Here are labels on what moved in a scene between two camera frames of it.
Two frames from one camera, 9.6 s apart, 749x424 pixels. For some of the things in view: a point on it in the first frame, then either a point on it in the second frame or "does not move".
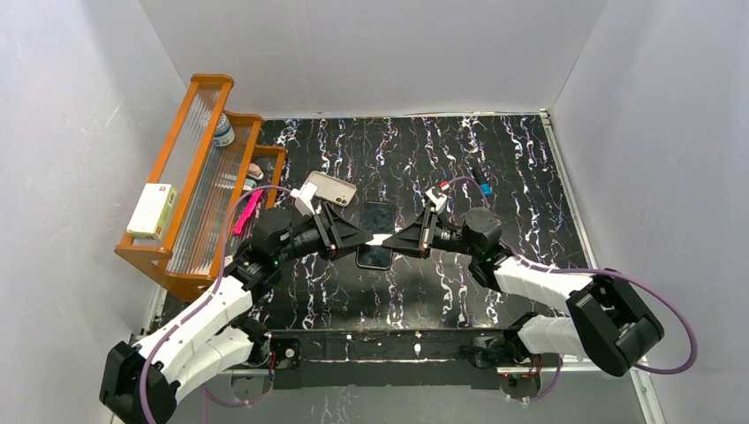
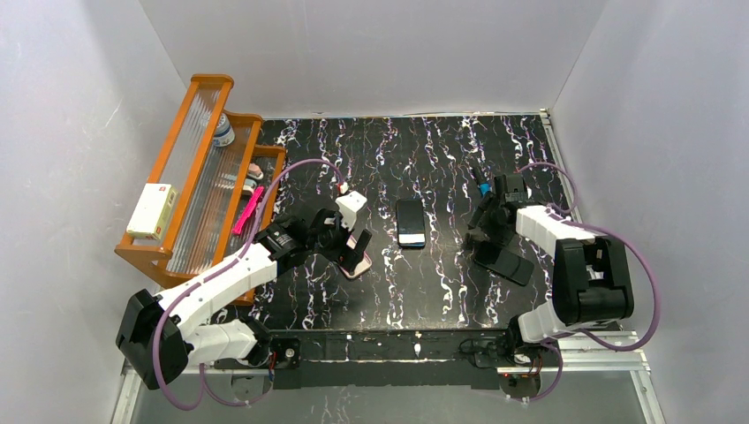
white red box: (153, 211) does not move
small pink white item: (254, 171) does not move
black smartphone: (377, 219) to (411, 223)
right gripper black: (425, 233) to (491, 235)
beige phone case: (332, 189) to (362, 265)
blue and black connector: (486, 189) does not move
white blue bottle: (224, 134) does not move
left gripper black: (330, 230) does not move
